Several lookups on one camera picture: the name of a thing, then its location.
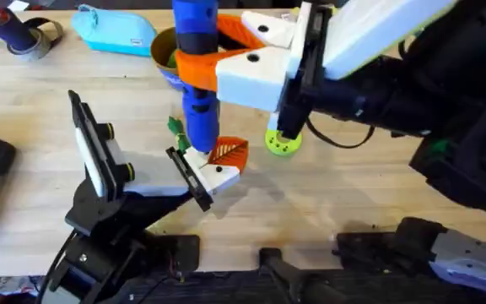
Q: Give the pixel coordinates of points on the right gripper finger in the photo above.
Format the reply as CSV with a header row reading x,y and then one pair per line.
x,y
251,80

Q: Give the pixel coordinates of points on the green vegetable toy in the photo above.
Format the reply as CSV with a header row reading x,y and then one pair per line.
x,y
176,126

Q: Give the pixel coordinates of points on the grey tape roll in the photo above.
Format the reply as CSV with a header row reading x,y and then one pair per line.
x,y
44,42

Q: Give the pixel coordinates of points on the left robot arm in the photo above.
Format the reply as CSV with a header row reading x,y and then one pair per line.
x,y
99,257

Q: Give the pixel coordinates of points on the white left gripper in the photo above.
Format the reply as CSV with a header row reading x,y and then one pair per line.
x,y
158,177

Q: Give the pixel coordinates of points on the blue electric screwdriver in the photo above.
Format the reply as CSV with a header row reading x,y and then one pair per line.
x,y
201,120

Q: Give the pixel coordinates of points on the black rail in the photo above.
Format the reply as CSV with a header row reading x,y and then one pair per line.
x,y
234,289

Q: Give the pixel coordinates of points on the light blue zip bag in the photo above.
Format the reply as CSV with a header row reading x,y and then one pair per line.
x,y
114,31

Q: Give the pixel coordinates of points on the white paper sheet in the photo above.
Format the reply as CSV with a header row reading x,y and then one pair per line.
x,y
18,5

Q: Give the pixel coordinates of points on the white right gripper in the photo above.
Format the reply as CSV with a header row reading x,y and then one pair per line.
x,y
374,29

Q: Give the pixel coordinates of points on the black left wrist plate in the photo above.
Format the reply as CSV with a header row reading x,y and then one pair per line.
x,y
87,139

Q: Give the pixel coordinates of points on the green disc with holes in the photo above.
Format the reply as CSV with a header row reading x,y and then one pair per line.
x,y
283,149

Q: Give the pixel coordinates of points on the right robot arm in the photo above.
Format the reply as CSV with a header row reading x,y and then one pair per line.
x,y
471,105

